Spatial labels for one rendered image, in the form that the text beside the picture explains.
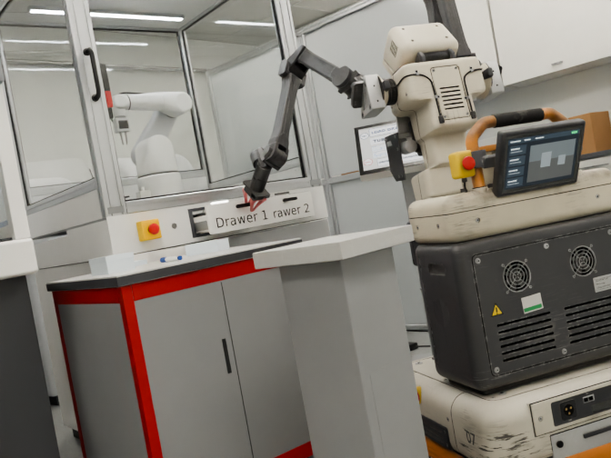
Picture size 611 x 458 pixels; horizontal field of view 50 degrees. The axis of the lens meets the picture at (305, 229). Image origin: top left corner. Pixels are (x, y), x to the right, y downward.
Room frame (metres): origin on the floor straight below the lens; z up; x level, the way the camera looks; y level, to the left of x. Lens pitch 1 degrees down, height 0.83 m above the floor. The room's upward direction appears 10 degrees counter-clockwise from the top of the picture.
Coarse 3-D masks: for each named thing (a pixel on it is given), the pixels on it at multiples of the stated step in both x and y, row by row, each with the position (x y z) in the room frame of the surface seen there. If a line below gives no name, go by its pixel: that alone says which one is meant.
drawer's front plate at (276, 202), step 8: (304, 192) 2.85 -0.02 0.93; (272, 200) 2.74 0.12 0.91; (280, 200) 2.77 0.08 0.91; (296, 200) 2.82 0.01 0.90; (304, 200) 2.85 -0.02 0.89; (272, 208) 2.74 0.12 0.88; (280, 208) 2.76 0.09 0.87; (288, 208) 2.79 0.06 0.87; (296, 208) 2.82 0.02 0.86; (304, 208) 2.84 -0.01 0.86; (312, 208) 2.87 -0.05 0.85; (288, 216) 2.79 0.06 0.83; (296, 216) 2.81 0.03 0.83; (304, 216) 2.84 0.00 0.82
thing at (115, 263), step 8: (104, 256) 1.95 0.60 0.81; (112, 256) 1.88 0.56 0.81; (120, 256) 1.90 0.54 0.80; (128, 256) 1.92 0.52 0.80; (96, 264) 1.93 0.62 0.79; (104, 264) 1.89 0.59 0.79; (112, 264) 1.88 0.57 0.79; (120, 264) 1.90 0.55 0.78; (128, 264) 1.92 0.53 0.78; (96, 272) 1.94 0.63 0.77; (104, 272) 1.90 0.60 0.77; (112, 272) 1.88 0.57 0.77
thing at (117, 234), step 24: (312, 192) 2.91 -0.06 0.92; (120, 216) 2.34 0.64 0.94; (144, 216) 2.40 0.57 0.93; (168, 216) 2.46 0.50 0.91; (192, 216) 2.52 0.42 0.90; (312, 216) 2.89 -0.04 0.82; (72, 240) 2.60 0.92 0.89; (96, 240) 2.41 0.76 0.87; (120, 240) 2.33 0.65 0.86; (168, 240) 2.45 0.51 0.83; (192, 240) 2.51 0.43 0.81; (48, 264) 2.87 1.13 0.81
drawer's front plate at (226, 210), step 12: (216, 204) 2.43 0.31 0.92; (228, 204) 2.46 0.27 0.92; (264, 204) 2.56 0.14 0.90; (216, 216) 2.42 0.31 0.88; (228, 216) 2.46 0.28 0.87; (252, 216) 2.52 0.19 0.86; (264, 216) 2.56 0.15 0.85; (216, 228) 2.42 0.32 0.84; (228, 228) 2.45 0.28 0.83; (240, 228) 2.48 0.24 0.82
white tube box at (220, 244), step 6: (216, 240) 2.18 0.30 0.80; (222, 240) 2.22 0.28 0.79; (186, 246) 2.22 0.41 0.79; (192, 246) 2.22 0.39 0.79; (198, 246) 2.21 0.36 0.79; (204, 246) 2.20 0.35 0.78; (210, 246) 2.19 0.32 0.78; (216, 246) 2.18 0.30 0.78; (222, 246) 2.21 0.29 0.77; (228, 246) 2.26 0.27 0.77; (186, 252) 2.22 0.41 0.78; (192, 252) 2.22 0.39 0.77; (198, 252) 2.21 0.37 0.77; (204, 252) 2.20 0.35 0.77; (210, 252) 2.19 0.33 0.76
